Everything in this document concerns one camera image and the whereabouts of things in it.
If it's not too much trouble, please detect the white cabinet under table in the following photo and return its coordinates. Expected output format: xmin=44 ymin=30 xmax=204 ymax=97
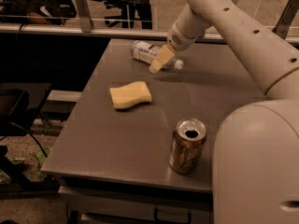
xmin=59 ymin=186 xmax=214 ymax=224

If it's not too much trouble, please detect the person in dark clothes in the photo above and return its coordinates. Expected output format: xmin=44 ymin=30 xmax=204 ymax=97
xmin=0 ymin=0 xmax=77 ymax=25

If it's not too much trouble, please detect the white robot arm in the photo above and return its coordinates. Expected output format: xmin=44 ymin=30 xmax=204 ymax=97
xmin=149 ymin=0 xmax=299 ymax=224

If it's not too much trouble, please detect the black cable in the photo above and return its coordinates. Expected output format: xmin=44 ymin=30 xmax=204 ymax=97
xmin=8 ymin=120 xmax=49 ymax=158

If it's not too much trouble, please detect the open brown soda can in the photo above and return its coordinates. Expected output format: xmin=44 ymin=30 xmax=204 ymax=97
xmin=169 ymin=118 xmax=206 ymax=175

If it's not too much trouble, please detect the green object on floor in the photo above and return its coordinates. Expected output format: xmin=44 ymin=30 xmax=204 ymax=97
xmin=34 ymin=147 xmax=51 ymax=180

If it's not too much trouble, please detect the clear plastic water bottle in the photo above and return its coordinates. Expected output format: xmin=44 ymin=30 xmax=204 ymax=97
xmin=131 ymin=40 xmax=184 ymax=70

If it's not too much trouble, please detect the left metal rail bracket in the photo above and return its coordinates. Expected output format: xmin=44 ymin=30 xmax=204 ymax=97
xmin=75 ymin=0 xmax=93 ymax=33

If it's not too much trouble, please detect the metal rail bracket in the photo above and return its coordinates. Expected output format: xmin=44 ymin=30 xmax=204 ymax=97
xmin=272 ymin=0 xmax=299 ymax=39
xmin=75 ymin=0 xmax=93 ymax=33

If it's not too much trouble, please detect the right metal rail bracket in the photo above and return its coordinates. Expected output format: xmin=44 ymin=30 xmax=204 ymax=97
xmin=272 ymin=0 xmax=299 ymax=39

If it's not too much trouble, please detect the yellow sponge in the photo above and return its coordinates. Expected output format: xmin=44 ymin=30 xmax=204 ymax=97
xmin=109 ymin=81 xmax=152 ymax=109

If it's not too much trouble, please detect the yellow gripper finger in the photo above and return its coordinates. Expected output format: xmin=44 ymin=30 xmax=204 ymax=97
xmin=149 ymin=44 xmax=175 ymax=74

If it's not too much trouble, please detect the metal glass rail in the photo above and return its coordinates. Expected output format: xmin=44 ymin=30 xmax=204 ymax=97
xmin=0 ymin=23 xmax=299 ymax=45

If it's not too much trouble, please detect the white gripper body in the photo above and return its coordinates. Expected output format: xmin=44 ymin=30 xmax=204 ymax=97
xmin=167 ymin=23 xmax=205 ymax=51

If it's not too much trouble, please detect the black side stand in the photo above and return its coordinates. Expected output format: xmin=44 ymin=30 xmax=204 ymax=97
xmin=0 ymin=83 xmax=51 ymax=136

